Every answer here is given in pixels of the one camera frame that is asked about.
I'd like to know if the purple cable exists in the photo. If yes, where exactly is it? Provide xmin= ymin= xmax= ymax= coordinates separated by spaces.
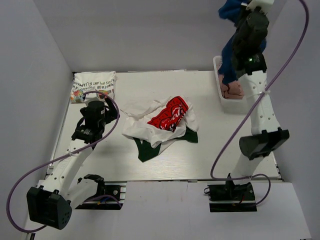
xmin=5 ymin=90 xmax=121 ymax=233
xmin=210 ymin=0 xmax=310 ymax=208

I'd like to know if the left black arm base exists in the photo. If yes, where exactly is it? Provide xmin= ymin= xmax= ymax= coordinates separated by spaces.
xmin=76 ymin=174 xmax=126 ymax=210

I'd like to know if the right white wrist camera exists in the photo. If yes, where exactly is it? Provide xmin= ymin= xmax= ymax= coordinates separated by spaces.
xmin=241 ymin=0 xmax=275 ymax=15

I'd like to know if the folded white cartoon t-shirt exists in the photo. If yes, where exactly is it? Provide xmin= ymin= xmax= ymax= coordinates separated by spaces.
xmin=69 ymin=71 xmax=117 ymax=104

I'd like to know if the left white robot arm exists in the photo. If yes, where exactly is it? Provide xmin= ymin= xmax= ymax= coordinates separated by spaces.
xmin=26 ymin=97 xmax=120 ymax=230

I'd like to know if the white red print t-shirt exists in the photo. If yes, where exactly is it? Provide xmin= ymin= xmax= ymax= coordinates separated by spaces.
xmin=121 ymin=95 xmax=199 ymax=148

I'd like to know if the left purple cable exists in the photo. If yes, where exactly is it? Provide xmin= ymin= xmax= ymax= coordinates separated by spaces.
xmin=5 ymin=90 xmax=121 ymax=233

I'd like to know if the white green raglan t-shirt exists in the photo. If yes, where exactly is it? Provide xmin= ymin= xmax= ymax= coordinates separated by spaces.
xmin=133 ymin=127 xmax=198 ymax=163

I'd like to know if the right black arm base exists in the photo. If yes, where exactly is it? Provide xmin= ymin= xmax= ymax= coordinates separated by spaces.
xmin=203 ymin=175 xmax=257 ymax=213

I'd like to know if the blue t-shirt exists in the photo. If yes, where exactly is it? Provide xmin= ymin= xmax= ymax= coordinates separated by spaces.
xmin=218 ymin=0 xmax=251 ymax=85

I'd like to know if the white plastic basket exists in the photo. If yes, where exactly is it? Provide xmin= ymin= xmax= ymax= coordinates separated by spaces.
xmin=212 ymin=55 xmax=248 ymax=115

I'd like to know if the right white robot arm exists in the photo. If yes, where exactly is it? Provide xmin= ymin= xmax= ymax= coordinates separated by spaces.
xmin=225 ymin=9 xmax=290 ymax=200

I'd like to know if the pink garment in basket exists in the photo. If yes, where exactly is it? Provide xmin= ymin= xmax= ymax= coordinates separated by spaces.
xmin=218 ymin=65 xmax=244 ymax=100

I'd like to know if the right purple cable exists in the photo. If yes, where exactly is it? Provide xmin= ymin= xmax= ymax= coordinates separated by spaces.
xmin=210 ymin=0 xmax=310 ymax=208

